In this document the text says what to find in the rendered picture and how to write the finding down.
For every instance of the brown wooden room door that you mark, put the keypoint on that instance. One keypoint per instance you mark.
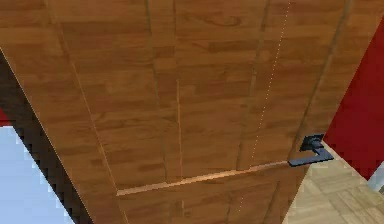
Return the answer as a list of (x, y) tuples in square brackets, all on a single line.
[(186, 100)]

